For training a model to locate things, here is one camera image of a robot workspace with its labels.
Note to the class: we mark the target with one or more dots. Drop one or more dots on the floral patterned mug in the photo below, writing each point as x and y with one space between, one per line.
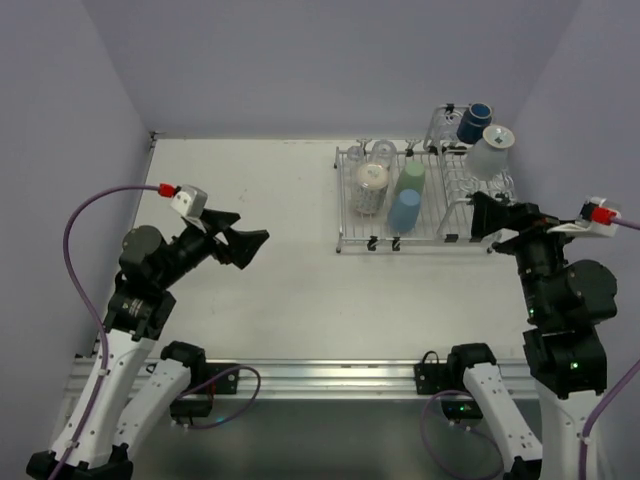
370 188

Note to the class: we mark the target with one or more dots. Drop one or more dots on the small clear glass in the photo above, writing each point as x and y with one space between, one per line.
355 153

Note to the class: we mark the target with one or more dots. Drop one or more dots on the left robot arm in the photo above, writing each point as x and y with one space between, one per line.
109 422

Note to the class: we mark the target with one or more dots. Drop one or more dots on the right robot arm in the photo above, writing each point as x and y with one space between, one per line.
565 302

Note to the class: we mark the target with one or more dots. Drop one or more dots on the aluminium mounting rail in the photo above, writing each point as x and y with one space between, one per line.
324 379

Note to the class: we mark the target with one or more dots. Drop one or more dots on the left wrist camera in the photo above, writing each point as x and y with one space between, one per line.
189 201

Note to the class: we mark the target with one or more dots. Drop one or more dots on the grey footed mug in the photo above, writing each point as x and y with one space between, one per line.
488 156

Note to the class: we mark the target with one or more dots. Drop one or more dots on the metal dish rack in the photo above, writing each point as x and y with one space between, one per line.
446 211

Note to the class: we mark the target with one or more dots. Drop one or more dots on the green plastic cup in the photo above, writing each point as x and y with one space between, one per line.
412 177

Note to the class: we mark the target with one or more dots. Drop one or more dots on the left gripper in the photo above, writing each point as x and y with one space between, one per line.
214 238

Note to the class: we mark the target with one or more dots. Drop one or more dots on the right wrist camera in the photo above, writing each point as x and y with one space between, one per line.
596 219

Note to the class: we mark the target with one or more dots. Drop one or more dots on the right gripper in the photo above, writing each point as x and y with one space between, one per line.
523 228

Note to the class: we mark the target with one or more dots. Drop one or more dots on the dark blue cup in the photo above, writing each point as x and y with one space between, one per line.
473 122

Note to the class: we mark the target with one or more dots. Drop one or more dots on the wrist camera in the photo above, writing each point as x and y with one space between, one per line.
596 219
189 201

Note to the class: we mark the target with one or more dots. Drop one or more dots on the light blue plastic cup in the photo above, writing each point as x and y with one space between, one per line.
404 211

